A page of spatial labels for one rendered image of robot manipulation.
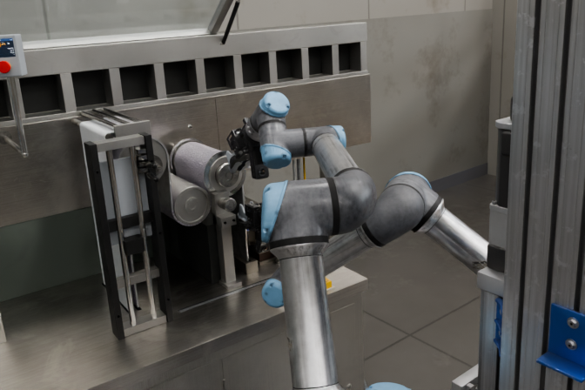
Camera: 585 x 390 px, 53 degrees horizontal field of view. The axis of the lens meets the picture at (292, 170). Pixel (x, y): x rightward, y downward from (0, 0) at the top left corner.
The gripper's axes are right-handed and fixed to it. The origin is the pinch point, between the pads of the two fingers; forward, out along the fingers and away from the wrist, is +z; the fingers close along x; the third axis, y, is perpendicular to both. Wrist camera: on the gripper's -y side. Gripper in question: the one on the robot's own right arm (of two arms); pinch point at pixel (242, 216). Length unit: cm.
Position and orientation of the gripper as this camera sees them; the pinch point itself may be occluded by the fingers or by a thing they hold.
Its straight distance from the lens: 194.1
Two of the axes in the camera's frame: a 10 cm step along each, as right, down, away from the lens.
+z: -5.7, -1.9, 8.0
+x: -8.2, 2.0, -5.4
